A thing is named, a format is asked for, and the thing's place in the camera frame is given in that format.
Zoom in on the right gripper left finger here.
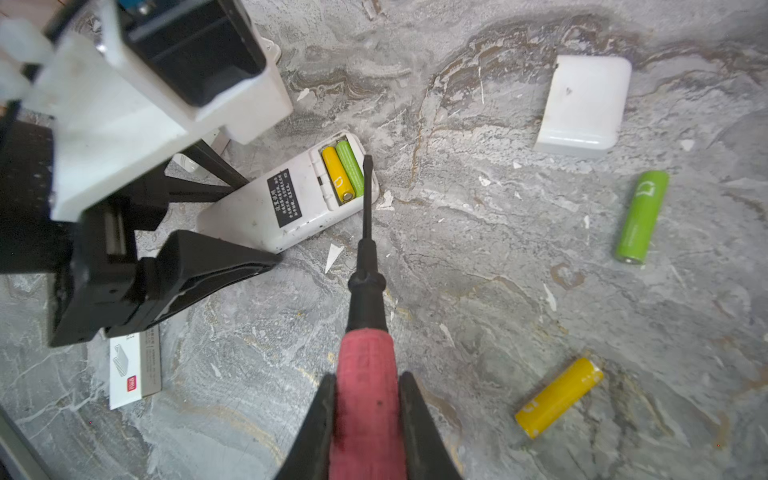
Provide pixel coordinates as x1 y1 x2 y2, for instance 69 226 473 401
274 374 336 480

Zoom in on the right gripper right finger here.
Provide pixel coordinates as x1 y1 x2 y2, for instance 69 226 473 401
398 372 462 480

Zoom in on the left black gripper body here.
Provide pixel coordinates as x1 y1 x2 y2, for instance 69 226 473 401
1 122 162 347

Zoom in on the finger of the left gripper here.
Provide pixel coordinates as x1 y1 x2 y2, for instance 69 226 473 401
105 230 282 338
128 140 249 204

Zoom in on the red handled screwdriver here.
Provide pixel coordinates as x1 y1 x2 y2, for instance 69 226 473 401
329 155 406 479

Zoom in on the yellow AAA battery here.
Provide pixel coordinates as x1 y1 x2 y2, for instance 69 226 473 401
514 358 604 439

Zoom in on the red white remote control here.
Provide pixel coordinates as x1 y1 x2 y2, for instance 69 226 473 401
197 130 366 253

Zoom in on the green AAA battery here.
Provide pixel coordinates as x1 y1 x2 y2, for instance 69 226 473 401
616 170 669 265

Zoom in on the white remote battery cover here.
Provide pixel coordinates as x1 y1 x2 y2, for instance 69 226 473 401
534 55 632 158

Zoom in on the yellow battery in remote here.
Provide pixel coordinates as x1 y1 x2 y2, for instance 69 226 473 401
321 146 356 204

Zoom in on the green battery in remote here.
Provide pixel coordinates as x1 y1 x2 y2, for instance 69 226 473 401
335 140 364 197

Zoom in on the small white card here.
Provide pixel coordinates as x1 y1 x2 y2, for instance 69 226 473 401
109 326 162 410

